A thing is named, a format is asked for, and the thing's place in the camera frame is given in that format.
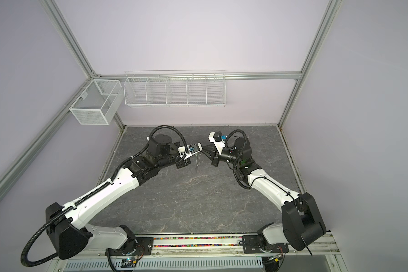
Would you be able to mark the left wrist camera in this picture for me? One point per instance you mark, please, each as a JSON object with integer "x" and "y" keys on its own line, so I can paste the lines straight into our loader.
{"x": 191, "y": 150}

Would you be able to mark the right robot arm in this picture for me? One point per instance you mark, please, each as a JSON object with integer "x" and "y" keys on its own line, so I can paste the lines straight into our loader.
{"x": 302, "y": 223}

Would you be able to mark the white wire shelf basket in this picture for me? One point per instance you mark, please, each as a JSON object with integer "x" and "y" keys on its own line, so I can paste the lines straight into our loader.
{"x": 171, "y": 89}

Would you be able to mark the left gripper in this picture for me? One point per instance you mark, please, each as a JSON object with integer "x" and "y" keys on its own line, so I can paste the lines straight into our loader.
{"x": 183, "y": 164}

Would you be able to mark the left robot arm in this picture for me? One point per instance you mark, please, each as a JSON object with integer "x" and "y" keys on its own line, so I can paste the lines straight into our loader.
{"x": 68, "y": 226}

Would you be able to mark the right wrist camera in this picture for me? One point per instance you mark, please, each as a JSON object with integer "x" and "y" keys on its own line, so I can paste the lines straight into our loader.
{"x": 218, "y": 139}

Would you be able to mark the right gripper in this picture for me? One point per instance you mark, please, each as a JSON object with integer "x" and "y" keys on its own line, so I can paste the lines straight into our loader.
{"x": 215, "y": 160}

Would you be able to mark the white vented cable duct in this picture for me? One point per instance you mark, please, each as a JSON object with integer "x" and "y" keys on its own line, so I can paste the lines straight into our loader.
{"x": 169, "y": 264}

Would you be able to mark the grey perforated ring disc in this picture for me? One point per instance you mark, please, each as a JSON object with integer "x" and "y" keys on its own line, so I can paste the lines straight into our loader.
{"x": 197, "y": 162}

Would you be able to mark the aluminium mounting rail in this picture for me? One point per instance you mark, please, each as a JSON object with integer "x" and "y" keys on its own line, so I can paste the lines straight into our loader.
{"x": 201, "y": 245}

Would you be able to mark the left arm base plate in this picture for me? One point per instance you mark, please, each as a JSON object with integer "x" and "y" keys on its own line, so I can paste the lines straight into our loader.
{"x": 141, "y": 246}

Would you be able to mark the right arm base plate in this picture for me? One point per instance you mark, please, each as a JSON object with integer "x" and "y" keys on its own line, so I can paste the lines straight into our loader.
{"x": 255, "y": 244}

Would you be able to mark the white mesh box basket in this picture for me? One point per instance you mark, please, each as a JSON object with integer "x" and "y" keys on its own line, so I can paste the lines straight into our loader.
{"x": 98, "y": 102}

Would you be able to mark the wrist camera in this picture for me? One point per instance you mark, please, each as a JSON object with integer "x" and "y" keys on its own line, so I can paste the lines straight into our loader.
{"x": 191, "y": 150}
{"x": 218, "y": 139}

